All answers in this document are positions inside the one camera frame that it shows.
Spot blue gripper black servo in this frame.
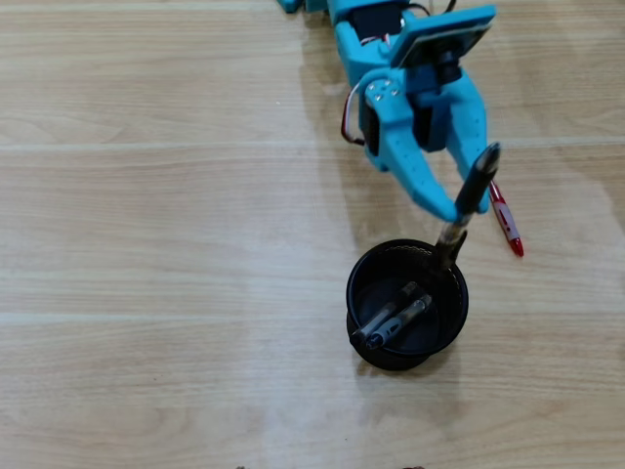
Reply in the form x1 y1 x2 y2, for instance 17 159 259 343
334 22 491 222

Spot black pen chrome ring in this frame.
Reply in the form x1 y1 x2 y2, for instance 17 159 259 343
432 141 503 275

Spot clear gel pen black cap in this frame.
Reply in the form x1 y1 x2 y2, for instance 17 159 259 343
349 280 420 346

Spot clear retractable pen grey grip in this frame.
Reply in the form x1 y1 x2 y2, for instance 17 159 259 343
364 293 435 351

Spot red retractable pen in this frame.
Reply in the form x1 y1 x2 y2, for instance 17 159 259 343
487 179 525 259

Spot black mesh pen holder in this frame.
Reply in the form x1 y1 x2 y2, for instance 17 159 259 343
344 237 470 371

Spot red white servo cable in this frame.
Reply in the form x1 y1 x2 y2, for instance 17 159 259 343
339 79 367 147

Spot blue wrist camera module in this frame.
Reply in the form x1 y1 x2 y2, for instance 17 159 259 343
389 5 498 85

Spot black camera cable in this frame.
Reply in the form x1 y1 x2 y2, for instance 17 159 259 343
404 0 459 16

